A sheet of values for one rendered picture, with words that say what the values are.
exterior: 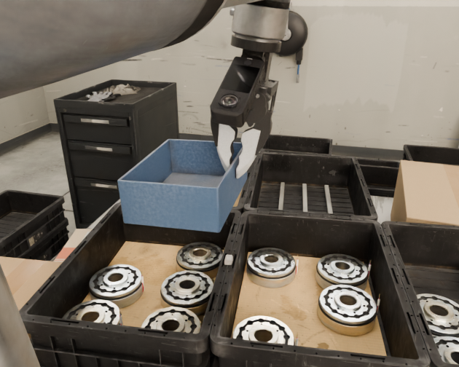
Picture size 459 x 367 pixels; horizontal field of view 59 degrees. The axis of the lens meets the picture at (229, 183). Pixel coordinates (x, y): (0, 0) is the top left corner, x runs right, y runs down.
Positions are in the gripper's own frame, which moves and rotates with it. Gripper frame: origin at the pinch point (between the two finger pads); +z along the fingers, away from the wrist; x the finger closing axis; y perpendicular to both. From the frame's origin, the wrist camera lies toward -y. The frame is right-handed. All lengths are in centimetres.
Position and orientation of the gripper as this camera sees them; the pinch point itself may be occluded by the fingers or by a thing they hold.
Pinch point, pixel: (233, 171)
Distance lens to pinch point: 64.7
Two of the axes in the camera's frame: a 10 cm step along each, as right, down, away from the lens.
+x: -9.5, -2.4, 1.9
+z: -1.3, 8.9, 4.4
